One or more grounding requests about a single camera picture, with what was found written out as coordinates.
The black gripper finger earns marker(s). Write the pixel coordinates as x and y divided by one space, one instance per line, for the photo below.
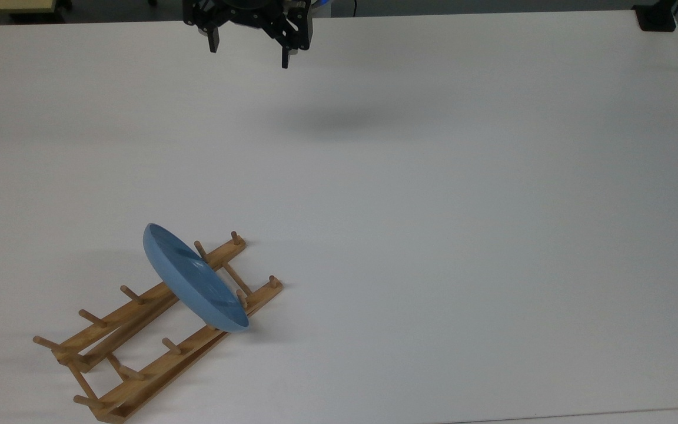
213 40
298 35

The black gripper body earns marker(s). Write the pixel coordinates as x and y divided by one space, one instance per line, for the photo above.
251 12

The blue round plate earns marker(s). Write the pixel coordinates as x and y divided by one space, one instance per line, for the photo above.
198 282

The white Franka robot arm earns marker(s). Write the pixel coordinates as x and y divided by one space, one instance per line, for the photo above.
321 3

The wooden plate rack with pegs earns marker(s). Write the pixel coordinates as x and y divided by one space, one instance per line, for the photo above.
103 327

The light wooden table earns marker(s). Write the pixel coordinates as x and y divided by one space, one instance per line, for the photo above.
3 5

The black table clamp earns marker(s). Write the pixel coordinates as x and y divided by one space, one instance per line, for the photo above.
657 17

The white side table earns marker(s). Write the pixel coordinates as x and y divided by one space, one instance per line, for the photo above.
610 418

